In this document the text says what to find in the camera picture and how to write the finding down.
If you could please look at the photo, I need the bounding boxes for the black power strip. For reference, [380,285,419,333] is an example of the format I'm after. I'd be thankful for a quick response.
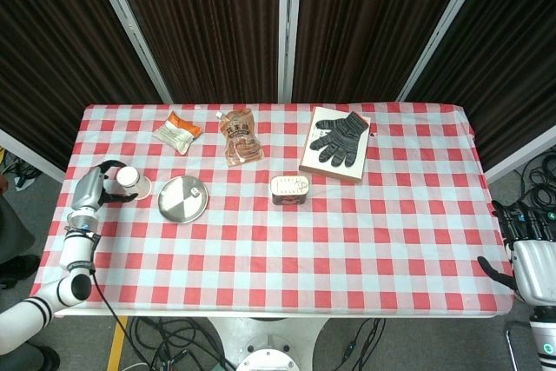
[540,209,556,240]

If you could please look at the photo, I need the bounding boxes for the orange spout pouch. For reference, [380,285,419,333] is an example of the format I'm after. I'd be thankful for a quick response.
[215,107,265,168]

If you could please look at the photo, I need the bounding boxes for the black gloves on card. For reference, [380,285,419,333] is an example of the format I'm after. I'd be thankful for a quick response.
[298,106,372,184]

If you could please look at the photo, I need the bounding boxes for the black coiled cables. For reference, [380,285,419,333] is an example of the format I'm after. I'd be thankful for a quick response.
[514,151,556,215]

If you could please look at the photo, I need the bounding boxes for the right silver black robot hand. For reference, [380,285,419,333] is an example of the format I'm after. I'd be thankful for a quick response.
[476,199,556,302]

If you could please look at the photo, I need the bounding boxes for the grey partition frame post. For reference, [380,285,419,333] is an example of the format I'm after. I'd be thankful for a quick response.
[277,0,303,103]
[85,0,175,105]
[397,0,494,103]

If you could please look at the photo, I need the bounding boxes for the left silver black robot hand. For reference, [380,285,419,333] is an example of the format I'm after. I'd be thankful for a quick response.
[69,160,139,215]

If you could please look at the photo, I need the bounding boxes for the white paper cup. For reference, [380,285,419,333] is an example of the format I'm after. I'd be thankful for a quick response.
[113,166,153,202]

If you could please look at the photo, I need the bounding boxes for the black cable with inline box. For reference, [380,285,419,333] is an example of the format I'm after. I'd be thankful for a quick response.
[316,317,387,371]

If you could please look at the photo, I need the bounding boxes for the orange white snack packet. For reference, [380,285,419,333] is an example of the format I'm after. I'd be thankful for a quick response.
[152,110,204,156]

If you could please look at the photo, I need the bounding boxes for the black floor cable bundle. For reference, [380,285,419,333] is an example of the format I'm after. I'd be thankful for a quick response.
[129,316,238,371]

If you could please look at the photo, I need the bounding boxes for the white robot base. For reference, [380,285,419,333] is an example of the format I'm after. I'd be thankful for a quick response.
[236,334,314,371]

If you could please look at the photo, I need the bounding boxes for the rectangular tin can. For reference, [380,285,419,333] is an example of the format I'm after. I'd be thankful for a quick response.
[270,175,310,206]

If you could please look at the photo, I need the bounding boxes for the round metal plate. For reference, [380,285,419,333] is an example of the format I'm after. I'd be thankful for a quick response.
[157,175,209,225]

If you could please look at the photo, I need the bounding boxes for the dark ribbed partition panel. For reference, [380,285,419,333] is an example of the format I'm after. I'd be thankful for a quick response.
[293,0,479,105]
[407,0,556,172]
[107,0,288,105]
[0,0,162,172]

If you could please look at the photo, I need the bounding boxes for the grey striped knit glove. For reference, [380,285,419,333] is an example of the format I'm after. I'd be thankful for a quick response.
[308,111,370,169]

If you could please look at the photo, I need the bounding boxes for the red white checked tablecloth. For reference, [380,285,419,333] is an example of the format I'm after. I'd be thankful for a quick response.
[30,103,516,318]

